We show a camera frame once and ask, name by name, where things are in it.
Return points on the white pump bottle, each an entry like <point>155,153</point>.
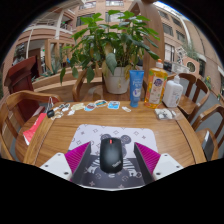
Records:
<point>172,93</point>

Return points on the green potted plant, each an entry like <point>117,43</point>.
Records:
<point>113,43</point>

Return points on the grey bear-print mouse pad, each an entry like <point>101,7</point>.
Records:
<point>140,136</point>

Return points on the black computer mouse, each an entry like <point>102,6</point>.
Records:
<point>111,156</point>

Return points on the blue squeeze tube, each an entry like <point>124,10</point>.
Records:
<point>136,88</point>

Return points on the white-edged printed sticker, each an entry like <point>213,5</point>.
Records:
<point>90,107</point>
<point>64,107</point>
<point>101,103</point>
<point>77,106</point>

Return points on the dark red wooden lectern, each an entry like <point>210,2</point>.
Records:
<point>23,75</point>

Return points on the clear plastic packet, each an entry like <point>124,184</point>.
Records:
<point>165,114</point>

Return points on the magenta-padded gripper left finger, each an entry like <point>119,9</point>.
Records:
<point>68,162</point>

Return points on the small white oval sticker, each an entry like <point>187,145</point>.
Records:
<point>126,109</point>

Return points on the yellow detergent bottle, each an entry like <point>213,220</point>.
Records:
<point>156,86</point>

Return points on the round-backed wooden chair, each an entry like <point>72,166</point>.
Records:
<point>80,86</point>
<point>208,133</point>
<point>196,90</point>
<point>13,100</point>

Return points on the wooden pillar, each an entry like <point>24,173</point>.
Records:
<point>153,46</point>

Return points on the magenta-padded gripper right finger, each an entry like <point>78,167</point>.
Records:
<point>155,162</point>

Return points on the white stone sculpture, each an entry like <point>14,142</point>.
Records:
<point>181,56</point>

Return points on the red booklet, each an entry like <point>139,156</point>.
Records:
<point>33,128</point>

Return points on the potted yellow flowers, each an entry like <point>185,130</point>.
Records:
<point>207,81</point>

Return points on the blue printed sticker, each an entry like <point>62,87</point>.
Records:
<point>113,105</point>

